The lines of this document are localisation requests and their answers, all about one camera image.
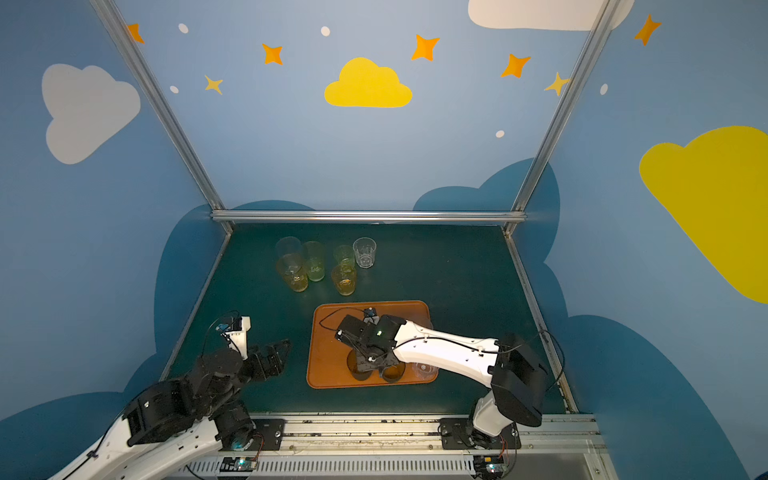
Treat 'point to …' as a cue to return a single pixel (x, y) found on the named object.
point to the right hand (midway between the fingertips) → (371, 357)
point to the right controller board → (488, 467)
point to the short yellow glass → (344, 276)
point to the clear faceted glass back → (365, 249)
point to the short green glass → (345, 252)
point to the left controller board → (238, 464)
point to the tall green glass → (314, 259)
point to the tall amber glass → (291, 267)
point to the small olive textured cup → (393, 374)
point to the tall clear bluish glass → (288, 245)
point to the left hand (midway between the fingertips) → (282, 348)
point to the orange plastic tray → (328, 365)
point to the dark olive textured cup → (351, 363)
